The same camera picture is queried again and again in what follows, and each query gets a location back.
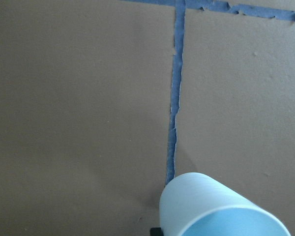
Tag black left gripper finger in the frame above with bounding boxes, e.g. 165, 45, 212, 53
150, 227, 163, 236

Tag light blue cup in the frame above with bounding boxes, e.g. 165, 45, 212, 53
159, 173, 290, 236

